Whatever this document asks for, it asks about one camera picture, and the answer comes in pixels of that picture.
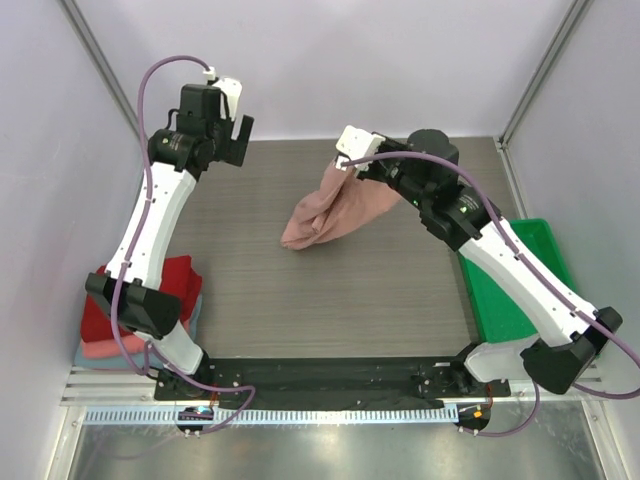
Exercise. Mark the salmon folded t shirt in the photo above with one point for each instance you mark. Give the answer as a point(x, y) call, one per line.
point(106, 345)

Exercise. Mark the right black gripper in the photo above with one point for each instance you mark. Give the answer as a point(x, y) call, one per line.
point(375, 167)

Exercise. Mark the white slotted cable duct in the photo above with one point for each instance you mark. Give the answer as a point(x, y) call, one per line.
point(201, 416)

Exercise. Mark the pink t shirt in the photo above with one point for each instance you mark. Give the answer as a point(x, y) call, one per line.
point(340, 205)

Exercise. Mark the green plastic tray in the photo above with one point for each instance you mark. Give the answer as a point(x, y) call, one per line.
point(538, 303)

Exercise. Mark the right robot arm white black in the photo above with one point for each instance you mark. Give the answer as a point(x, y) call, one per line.
point(424, 170)

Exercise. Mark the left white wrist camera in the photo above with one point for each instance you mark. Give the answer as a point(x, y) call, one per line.
point(231, 89)

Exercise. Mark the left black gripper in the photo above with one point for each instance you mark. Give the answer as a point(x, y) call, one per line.
point(233, 150)

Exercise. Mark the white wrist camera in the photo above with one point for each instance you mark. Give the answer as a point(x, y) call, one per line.
point(354, 144)
point(231, 89)

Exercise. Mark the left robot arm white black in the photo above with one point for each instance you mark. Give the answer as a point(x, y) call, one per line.
point(129, 288)

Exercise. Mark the blue folded t shirt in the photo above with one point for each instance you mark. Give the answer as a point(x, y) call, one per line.
point(118, 363)

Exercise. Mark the red folded t shirt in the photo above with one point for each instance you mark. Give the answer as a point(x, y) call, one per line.
point(179, 279)

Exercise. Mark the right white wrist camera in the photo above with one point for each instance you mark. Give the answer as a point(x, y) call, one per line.
point(354, 144)

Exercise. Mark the aluminium frame rail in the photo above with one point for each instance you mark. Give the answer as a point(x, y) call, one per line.
point(93, 387)

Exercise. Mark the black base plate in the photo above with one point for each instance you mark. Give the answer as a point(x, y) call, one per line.
point(415, 368)

